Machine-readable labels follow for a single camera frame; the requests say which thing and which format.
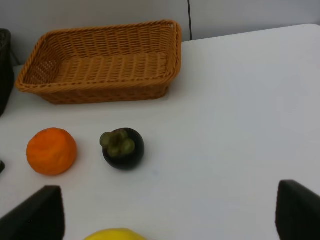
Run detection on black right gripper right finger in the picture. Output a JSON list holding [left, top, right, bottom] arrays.
[[275, 180, 320, 240]]

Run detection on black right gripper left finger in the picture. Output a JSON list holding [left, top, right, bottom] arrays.
[[0, 185, 65, 240]]

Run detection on orange mandarin fruit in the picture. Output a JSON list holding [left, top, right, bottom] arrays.
[[26, 127, 78, 176]]

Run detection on yellow lemon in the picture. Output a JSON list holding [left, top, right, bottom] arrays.
[[85, 228, 146, 240]]

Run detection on dark purple mangosteen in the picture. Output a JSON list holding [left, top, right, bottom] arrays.
[[99, 128, 145, 171]]

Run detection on dark brown wicker basket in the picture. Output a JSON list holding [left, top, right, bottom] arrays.
[[0, 28, 15, 116]]

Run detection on orange wicker basket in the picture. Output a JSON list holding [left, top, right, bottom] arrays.
[[15, 20, 182, 105]]

